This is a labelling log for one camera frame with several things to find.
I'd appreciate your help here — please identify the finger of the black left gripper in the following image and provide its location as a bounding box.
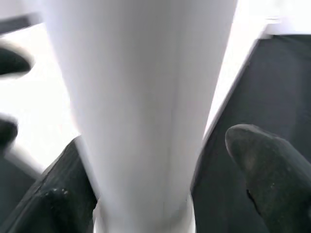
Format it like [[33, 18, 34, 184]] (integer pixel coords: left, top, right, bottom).
[[0, 46, 34, 77], [0, 116, 19, 156]]

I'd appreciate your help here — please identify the white plastic table leg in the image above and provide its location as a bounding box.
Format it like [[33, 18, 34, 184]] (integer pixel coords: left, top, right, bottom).
[[41, 0, 238, 233]]

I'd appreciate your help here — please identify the white plastic children table top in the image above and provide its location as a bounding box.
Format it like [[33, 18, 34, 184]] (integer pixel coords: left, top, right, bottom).
[[0, 0, 280, 175]]

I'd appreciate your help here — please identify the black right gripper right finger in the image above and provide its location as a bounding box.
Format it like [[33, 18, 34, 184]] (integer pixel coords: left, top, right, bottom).
[[225, 123, 311, 233]]

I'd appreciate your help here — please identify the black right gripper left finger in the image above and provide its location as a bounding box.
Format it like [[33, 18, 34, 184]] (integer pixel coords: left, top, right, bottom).
[[0, 135, 98, 233]]

